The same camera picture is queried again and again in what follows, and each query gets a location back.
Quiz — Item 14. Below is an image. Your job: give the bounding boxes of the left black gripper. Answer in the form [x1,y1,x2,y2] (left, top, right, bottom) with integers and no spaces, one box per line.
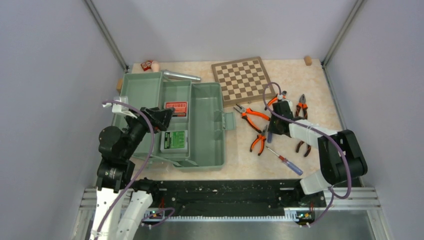
[122,105,176,158]

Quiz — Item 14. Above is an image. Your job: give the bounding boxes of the blue handled screwdriver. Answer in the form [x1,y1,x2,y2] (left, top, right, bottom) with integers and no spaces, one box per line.
[266,146,304,176]
[266,131,273,144]

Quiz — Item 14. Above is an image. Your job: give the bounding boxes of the orange long nose pliers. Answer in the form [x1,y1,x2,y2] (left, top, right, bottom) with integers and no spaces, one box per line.
[249,125,268,156]

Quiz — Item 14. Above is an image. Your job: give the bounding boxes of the red tool card pack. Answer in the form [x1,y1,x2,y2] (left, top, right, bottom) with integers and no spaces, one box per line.
[163,101,189,123]

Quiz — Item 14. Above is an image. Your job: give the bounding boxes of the green screw bit box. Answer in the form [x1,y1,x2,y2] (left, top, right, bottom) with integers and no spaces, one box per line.
[160,130,189,154]

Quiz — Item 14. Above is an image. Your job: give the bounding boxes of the orange diagonal cutters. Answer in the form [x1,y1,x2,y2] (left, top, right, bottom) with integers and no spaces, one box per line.
[264,90,287,110]

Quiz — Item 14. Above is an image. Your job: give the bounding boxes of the large orange pliers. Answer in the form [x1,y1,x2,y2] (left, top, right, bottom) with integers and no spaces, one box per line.
[233,102,272,134]

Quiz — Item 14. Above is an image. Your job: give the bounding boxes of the green plastic tool box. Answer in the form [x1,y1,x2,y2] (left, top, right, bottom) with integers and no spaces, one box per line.
[120,72,236,172]

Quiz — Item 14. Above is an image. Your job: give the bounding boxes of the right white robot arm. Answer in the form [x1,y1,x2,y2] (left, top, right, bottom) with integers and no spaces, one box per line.
[268,101,368,206]

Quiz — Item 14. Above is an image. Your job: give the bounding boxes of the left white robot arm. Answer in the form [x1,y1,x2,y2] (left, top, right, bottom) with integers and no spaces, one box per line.
[89,107,175,240]

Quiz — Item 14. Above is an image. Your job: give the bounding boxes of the small red printed box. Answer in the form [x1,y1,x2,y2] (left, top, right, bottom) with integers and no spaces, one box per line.
[140,60,153,72]

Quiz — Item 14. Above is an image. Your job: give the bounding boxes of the wooden block at left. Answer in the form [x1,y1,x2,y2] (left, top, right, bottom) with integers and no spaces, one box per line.
[116,78,123,93]

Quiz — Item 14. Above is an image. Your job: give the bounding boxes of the wooden chessboard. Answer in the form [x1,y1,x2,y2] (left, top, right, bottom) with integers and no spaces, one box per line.
[211,56,277,107]

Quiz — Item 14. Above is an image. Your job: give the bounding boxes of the orange handled pliers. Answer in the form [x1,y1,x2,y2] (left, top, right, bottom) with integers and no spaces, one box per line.
[294,94,308,120]

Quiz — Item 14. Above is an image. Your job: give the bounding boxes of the wooden handle hammer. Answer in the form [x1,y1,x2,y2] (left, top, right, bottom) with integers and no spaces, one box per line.
[150,60,202,83]

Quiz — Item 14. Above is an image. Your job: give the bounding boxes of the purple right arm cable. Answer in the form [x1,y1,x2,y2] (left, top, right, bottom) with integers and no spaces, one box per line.
[262,82,353,229]

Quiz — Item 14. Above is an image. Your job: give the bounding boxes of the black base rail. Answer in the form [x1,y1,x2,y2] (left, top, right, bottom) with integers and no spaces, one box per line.
[131,179,327,217]

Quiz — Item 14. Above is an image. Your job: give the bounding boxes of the aluminium frame post left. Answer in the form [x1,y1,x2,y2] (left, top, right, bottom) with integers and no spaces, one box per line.
[82,0,129,73]

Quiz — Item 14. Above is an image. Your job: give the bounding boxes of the aluminium frame post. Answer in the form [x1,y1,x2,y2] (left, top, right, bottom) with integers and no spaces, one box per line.
[321,0,367,69]
[82,0,129,73]

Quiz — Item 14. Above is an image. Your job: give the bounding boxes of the aluminium frame post right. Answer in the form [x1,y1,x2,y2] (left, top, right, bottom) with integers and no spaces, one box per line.
[321,0,367,69]

